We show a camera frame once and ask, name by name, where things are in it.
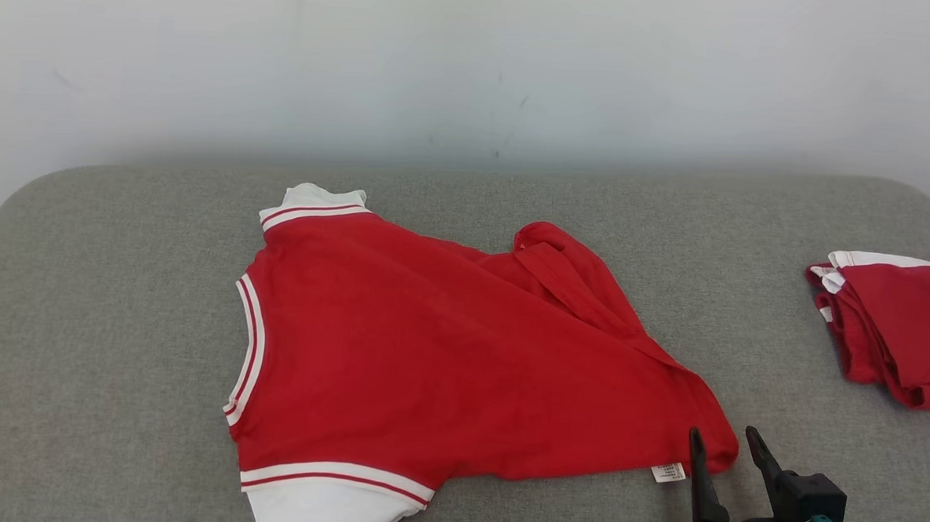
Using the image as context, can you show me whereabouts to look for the red shorts with white stripe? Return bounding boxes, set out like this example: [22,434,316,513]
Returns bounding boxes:
[799,248,930,413]

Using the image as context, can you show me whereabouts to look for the red jersey with white trim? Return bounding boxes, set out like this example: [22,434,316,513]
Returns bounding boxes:
[217,179,751,522]

